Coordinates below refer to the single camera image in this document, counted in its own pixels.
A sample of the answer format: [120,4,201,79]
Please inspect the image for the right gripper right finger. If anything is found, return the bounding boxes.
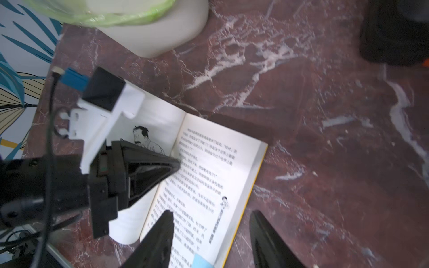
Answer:
[249,210,305,268]

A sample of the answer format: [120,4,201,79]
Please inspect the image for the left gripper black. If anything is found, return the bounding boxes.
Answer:
[87,140,181,239]

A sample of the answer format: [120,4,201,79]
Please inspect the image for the yellow cover book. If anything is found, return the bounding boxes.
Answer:
[108,93,267,268]

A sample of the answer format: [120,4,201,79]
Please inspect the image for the black camera cable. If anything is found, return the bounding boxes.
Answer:
[29,66,68,268]

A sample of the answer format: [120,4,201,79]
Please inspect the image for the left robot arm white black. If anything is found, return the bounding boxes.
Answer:
[1,141,180,239]

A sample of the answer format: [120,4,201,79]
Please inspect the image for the blue sticky note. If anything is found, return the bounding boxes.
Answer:
[191,254,214,268]

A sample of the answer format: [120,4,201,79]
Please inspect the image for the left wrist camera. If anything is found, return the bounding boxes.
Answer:
[58,67,145,175]

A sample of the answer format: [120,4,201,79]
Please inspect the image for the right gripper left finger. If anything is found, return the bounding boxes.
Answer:
[121,210,174,268]

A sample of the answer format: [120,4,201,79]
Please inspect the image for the black plastic tool case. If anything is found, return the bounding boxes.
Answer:
[359,1,429,66]

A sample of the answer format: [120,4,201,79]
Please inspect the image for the white bin green bag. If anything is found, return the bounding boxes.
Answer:
[26,0,209,58]

